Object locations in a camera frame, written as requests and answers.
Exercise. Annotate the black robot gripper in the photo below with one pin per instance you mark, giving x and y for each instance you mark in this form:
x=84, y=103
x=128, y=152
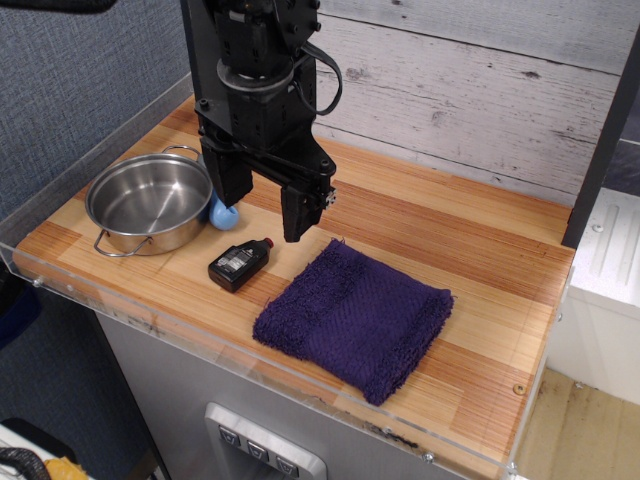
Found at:
x=264, y=126

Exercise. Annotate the small black bottle red cap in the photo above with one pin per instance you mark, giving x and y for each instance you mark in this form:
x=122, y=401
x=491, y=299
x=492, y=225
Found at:
x=239, y=263

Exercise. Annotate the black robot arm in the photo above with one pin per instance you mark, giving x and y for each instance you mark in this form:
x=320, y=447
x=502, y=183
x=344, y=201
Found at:
x=254, y=71

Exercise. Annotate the purple folded cloth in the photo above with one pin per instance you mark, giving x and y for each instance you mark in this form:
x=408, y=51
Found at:
x=357, y=318

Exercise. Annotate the blue and grey toy dumbbell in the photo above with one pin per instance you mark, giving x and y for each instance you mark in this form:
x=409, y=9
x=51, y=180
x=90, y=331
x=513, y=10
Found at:
x=218, y=214

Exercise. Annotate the stainless steel pot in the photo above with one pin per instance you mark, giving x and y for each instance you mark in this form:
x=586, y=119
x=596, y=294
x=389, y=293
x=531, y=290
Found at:
x=149, y=205

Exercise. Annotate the clear acrylic table guard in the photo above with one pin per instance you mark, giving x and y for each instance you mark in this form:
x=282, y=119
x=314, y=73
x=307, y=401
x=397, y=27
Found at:
x=187, y=349

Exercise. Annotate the silver dispenser button panel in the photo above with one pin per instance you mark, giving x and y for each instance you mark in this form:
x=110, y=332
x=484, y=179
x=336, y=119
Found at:
x=246, y=450

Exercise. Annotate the black mesh and yellow object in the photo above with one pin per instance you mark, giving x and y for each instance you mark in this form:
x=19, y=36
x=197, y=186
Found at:
x=29, y=465

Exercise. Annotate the white plastic cabinet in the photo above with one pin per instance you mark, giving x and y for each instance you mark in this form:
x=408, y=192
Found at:
x=596, y=338

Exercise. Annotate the black vertical post left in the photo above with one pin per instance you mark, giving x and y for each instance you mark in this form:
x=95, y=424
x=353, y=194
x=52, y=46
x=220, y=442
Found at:
x=203, y=49

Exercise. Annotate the black vertical post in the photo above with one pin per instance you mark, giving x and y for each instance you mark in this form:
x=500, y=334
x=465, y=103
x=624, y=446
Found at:
x=203, y=49
x=612, y=130

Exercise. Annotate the black vertical post right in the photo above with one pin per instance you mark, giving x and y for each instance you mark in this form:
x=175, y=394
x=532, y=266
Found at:
x=612, y=130

